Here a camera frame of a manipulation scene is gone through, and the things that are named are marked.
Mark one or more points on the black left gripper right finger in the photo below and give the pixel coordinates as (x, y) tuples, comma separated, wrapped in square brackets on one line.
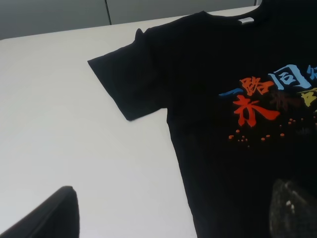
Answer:
[(293, 211)]

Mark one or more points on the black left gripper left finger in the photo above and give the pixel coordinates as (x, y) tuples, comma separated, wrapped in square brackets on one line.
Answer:
[(57, 217)]

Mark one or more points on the black printed t-shirt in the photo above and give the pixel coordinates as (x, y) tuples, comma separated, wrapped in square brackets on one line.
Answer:
[(241, 100)]

